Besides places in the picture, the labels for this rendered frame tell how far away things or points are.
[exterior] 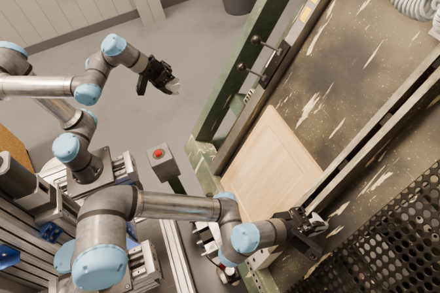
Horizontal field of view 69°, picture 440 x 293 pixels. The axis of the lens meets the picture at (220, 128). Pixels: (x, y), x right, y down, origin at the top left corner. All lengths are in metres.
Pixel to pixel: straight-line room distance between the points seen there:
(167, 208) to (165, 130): 2.15
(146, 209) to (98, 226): 0.15
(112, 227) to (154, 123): 2.37
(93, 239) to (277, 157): 0.75
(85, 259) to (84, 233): 0.06
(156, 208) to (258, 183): 0.57
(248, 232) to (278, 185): 0.43
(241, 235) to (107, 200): 0.36
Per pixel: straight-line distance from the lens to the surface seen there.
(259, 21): 1.43
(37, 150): 3.58
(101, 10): 4.58
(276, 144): 1.28
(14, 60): 1.42
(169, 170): 1.75
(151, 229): 2.36
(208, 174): 1.62
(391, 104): 0.95
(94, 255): 0.80
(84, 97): 1.13
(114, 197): 0.87
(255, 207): 1.40
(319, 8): 1.23
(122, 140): 3.15
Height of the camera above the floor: 2.27
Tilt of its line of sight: 51 degrees down
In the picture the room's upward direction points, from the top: 15 degrees counter-clockwise
